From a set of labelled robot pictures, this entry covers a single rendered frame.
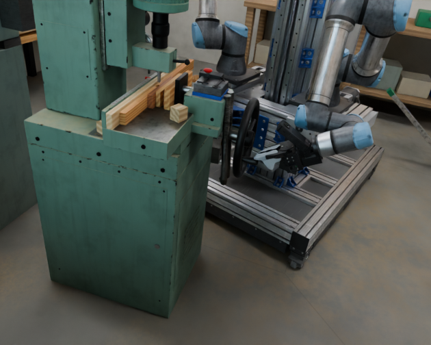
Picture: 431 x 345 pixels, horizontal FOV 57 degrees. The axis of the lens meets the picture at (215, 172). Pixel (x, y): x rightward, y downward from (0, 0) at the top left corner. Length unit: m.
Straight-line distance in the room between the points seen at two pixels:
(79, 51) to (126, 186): 0.47
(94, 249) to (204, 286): 0.56
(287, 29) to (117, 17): 0.88
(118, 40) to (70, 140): 0.38
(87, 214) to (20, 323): 0.55
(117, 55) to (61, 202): 0.61
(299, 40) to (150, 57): 0.79
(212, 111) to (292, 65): 0.73
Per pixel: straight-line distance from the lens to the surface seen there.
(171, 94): 1.35
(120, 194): 1.47
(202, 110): 1.34
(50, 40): 1.49
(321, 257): 2.24
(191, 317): 1.84
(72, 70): 1.48
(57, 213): 1.70
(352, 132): 1.23
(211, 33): 1.96
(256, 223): 2.09
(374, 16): 1.42
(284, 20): 1.96
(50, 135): 1.50
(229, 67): 2.00
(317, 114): 1.32
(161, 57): 1.39
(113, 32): 1.41
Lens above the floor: 1.45
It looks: 32 degrees down
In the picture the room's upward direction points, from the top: 7 degrees clockwise
